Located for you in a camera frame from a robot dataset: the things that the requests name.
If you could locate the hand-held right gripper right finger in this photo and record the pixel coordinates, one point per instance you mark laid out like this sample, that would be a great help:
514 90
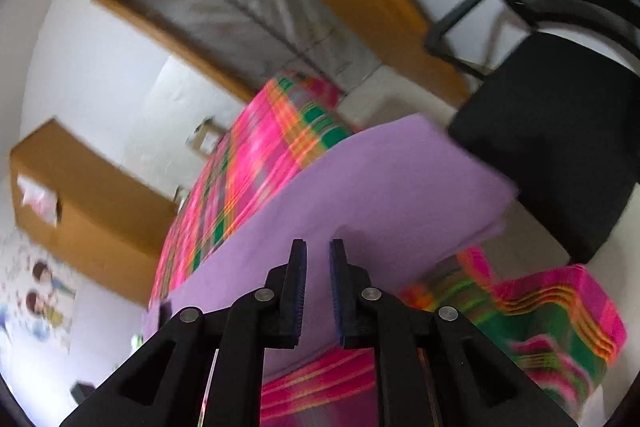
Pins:
336 292

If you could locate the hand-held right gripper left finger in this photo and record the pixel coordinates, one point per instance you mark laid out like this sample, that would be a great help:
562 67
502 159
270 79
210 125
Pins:
299 287

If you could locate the purple fleece cloth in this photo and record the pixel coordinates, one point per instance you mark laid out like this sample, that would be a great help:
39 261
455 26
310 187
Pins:
375 187

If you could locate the pink green plaid bed sheet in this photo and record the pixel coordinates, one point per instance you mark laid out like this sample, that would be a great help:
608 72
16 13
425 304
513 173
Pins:
240 187

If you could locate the white cardboard box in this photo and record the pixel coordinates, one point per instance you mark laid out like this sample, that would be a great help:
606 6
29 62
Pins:
180 197

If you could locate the brown cardboard box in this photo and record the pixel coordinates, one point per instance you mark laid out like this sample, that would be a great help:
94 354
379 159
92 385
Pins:
206 138

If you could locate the wooden wardrobe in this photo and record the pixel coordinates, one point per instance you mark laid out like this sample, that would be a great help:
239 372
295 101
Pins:
100 207

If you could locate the white plastic bag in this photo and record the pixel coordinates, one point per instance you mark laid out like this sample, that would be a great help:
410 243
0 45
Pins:
37 202

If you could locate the black mesh office chair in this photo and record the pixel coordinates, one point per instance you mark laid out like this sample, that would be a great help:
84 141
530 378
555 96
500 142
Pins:
550 132

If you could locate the cartoon wall poster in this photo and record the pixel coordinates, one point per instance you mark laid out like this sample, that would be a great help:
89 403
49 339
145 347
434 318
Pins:
40 297

